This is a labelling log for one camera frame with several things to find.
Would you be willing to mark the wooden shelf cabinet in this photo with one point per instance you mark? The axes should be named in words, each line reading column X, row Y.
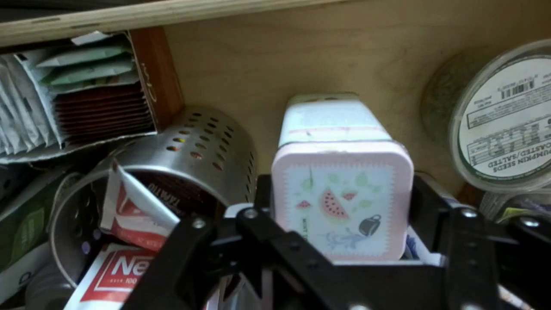
column 345, row 58

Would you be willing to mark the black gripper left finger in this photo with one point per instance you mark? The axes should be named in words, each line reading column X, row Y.
column 263, row 194

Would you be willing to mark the perforated metal cup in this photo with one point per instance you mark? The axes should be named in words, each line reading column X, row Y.
column 195, row 149

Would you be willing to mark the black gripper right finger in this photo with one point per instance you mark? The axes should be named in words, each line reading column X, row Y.
column 437, row 225

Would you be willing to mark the green carton box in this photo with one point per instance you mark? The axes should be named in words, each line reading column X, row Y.
column 23, row 230

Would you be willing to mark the round container with label lid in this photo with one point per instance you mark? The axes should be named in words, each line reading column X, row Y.
column 509, row 122

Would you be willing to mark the tea bag box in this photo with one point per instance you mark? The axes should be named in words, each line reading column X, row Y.
column 87, row 92

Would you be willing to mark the small white watermelon print container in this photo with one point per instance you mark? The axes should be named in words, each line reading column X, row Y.
column 342, row 201

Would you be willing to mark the red white sachet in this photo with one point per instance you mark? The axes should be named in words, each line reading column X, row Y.
column 135, row 216
column 115, row 277

